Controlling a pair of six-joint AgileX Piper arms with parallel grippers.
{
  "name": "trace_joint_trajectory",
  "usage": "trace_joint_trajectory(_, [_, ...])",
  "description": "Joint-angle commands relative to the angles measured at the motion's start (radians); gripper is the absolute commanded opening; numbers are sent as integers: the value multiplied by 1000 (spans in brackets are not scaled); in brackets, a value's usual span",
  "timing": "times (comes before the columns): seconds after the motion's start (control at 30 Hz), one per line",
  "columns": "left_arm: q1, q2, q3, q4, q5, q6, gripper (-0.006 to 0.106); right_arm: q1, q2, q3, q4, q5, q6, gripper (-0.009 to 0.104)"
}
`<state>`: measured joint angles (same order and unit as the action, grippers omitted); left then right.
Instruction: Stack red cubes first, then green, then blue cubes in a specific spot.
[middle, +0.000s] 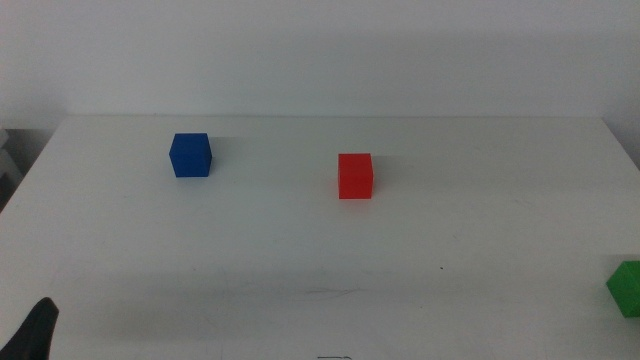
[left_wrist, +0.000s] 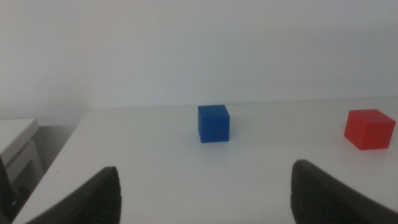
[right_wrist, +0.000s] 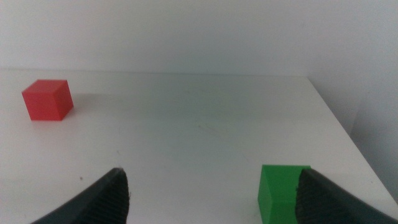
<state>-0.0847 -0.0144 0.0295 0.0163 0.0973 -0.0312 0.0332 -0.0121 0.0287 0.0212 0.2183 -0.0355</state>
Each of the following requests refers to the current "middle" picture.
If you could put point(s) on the red cube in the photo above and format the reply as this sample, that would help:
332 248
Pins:
355 177

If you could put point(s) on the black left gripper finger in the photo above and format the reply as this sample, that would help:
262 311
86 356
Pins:
32 335

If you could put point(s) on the green cube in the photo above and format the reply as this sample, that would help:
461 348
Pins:
626 290

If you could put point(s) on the blue cube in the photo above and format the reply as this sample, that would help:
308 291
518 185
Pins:
190 157

